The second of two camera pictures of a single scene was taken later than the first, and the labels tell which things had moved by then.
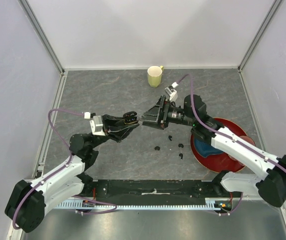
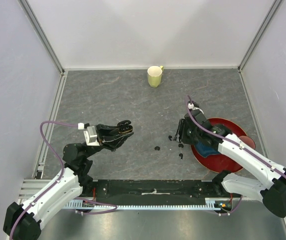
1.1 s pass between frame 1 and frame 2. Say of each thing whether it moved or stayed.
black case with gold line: moved
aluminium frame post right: stayed
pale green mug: stayed
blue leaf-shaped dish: stayed
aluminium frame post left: stayed
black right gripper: moved
